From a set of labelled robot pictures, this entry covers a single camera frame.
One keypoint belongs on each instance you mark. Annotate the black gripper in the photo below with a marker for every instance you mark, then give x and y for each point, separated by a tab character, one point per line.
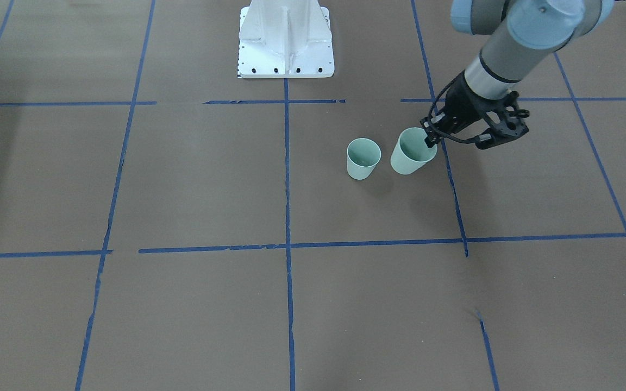
463	105

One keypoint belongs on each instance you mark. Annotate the light green cup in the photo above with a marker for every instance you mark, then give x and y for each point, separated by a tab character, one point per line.
362	155
411	151

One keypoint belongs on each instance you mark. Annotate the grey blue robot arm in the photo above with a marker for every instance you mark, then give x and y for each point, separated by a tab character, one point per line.
521	34

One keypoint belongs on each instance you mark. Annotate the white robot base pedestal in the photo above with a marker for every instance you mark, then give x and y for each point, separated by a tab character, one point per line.
285	39

